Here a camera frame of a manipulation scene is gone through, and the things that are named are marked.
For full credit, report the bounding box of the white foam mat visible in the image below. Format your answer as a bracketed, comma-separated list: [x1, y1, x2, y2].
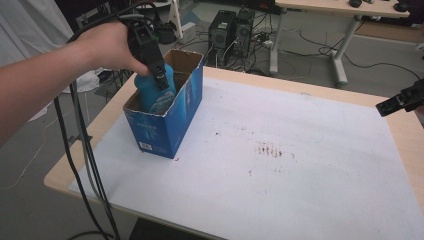
[68, 77, 424, 240]

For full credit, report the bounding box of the gray cable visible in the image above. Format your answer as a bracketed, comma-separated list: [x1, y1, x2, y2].
[73, 83, 108, 208]

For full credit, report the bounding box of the black computer tower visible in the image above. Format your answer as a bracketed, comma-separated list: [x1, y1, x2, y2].
[207, 9, 238, 66]
[233, 7, 257, 58]

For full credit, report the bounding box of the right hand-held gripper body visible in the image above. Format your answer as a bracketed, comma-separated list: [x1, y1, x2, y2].
[398, 78, 424, 113]

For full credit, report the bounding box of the white stand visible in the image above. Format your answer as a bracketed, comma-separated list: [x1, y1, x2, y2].
[166, 0, 185, 40]

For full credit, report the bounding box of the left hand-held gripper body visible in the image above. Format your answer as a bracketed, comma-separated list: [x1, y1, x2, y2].
[119, 16, 167, 70]

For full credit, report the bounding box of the black floor cable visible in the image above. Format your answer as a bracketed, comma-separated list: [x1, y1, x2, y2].
[299, 29, 422, 81]

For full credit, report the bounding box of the white-legged wooden desk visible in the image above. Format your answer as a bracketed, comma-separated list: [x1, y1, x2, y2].
[269, 0, 412, 88]

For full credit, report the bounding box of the blue cardboard box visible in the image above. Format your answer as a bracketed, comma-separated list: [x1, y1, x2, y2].
[122, 49, 205, 160]

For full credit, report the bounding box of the thick black cable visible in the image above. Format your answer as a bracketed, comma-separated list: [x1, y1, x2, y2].
[66, 1, 158, 44]

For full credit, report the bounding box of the person's left hand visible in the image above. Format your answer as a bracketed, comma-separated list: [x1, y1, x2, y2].
[74, 21, 150, 76]

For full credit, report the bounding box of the blue bottle with white cap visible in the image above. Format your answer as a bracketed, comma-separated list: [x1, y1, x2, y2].
[134, 63, 178, 115]

